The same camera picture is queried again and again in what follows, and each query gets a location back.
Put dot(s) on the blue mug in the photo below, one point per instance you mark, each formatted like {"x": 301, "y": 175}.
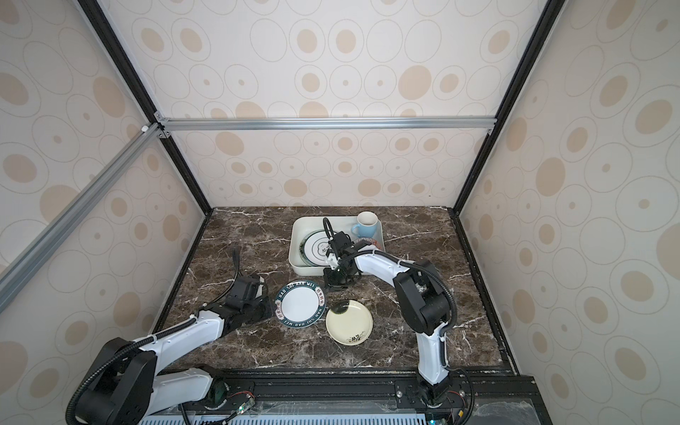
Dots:
{"x": 366, "y": 225}

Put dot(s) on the black corner frame post left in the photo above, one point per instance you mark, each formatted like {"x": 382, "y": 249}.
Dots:
{"x": 94, "y": 14}

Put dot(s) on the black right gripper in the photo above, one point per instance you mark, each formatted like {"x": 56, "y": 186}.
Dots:
{"x": 330, "y": 283}

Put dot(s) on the white plastic bin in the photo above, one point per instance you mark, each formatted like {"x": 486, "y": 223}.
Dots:
{"x": 306, "y": 225}

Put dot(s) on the aluminium rail back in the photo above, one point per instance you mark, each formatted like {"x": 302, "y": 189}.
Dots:
{"x": 331, "y": 123}

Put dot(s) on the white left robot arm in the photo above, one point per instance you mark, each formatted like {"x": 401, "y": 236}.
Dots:
{"x": 127, "y": 382}

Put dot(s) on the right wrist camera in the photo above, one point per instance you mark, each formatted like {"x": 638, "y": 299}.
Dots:
{"x": 339, "y": 248}

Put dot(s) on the white ringed plate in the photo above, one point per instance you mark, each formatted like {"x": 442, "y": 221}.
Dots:
{"x": 313, "y": 249}

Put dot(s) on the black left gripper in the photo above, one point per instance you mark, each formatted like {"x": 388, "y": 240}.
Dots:
{"x": 268, "y": 310}

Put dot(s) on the aluminium rail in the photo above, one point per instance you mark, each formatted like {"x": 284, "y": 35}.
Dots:
{"x": 331, "y": 123}
{"x": 29, "y": 262}

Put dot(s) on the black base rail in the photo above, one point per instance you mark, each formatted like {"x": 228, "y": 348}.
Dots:
{"x": 365, "y": 396}

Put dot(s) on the cream yellow small plate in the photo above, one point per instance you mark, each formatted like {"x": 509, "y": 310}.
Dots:
{"x": 349, "y": 323}

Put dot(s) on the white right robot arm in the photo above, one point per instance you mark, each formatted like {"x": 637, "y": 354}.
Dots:
{"x": 425, "y": 303}

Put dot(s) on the black corner frame post right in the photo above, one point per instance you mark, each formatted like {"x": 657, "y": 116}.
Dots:
{"x": 537, "y": 41}

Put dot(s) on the aluminium rail left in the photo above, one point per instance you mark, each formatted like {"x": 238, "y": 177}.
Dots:
{"x": 29, "y": 262}

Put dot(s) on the black corner frame post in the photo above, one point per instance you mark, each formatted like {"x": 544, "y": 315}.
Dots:
{"x": 94, "y": 14}
{"x": 537, "y": 41}

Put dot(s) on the green rimmed white plate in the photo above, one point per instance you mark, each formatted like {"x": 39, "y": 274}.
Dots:
{"x": 300, "y": 304}

